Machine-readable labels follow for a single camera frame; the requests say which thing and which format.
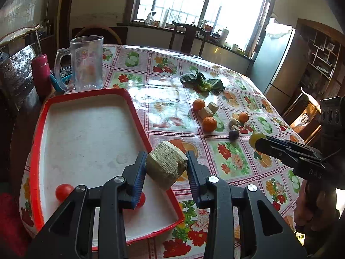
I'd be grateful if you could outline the white jar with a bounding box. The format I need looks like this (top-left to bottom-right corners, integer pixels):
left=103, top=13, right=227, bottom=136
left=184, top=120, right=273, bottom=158
left=217, top=27, right=229, bottom=46

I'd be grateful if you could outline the floral plastic tablecloth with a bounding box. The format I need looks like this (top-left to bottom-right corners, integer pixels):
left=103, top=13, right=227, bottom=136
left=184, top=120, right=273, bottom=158
left=19, top=44, right=306, bottom=259

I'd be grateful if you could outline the red cloth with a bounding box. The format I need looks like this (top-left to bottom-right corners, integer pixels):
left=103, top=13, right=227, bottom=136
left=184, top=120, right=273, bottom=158
left=0, top=191, right=27, bottom=259

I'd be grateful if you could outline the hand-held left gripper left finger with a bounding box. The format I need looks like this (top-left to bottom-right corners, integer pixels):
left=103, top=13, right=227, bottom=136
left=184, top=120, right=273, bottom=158
left=25, top=151, right=148, bottom=259

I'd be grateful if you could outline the green grape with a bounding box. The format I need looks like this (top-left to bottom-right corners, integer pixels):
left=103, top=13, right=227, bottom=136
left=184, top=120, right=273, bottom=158
left=249, top=131, right=267, bottom=149

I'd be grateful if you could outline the large green wafer block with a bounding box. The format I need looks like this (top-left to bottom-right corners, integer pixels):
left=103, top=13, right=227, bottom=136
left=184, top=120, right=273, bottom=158
left=146, top=141, right=188, bottom=191

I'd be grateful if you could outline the person's right hand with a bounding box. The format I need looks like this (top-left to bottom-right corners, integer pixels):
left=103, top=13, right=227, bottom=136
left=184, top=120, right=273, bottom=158
left=294, top=180, right=340, bottom=234

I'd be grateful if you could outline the red rimmed white tray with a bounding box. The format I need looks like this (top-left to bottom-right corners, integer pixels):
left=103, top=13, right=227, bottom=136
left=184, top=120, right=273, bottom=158
left=29, top=88, right=185, bottom=251

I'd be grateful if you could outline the clear glass mug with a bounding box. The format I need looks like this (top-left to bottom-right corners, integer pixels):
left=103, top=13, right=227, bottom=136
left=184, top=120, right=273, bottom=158
left=54, top=36, right=104, bottom=92

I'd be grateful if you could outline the round backed wooden chair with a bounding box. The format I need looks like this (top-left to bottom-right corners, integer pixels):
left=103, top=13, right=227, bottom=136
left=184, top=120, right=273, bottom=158
left=74, top=25, right=122, bottom=45

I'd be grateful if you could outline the carved wooden chair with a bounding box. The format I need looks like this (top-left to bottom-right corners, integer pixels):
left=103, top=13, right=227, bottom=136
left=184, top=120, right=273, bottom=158
left=282, top=88, right=322, bottom=141

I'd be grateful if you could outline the red thermos bottle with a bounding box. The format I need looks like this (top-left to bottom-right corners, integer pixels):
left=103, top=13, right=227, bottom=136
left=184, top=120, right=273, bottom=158
left=31, top=54, right=52, bottom=98

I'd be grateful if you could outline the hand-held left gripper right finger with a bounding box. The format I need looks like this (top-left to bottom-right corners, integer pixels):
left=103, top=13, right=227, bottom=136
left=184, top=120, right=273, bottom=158
left=185, top=150, right=308, bottom=259

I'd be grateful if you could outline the blue box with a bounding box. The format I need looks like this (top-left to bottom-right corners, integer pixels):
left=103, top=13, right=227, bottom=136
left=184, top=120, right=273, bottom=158
left=50, top=67, right=74, bottom=92

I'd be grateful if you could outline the silver refrigerator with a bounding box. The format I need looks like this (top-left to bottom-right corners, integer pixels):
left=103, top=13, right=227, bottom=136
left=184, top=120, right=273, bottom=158
left=252, top=24, right=295, bottom=99

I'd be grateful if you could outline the green leafy vegetable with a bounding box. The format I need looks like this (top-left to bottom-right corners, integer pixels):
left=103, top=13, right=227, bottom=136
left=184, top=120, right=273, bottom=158
left=180, top=69, right=226, bottom=96

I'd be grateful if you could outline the dark wooden chair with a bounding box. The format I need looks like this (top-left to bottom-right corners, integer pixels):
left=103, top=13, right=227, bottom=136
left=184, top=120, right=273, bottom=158
left=169, top=21, right=211, bottom=57

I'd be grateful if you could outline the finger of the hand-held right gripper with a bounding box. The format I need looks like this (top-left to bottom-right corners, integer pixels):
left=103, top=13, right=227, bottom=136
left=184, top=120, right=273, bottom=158
left=256, top=139, right=324, bottom=168
left=265, top=137, right=322, bottom=158

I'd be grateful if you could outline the window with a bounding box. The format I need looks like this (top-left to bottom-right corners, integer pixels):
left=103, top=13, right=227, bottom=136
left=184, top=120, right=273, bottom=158
left=133, top=0, right=275, bottom=57

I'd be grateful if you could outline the wooden chair with shiny cushion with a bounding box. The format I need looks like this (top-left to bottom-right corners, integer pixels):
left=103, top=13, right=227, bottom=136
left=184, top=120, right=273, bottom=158
left=0, top=23, right=44, bottom=114

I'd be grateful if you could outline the white plastic bag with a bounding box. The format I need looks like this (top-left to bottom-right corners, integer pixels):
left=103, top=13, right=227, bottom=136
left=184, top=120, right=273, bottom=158
left=265, top=17, right=293, bottom=39

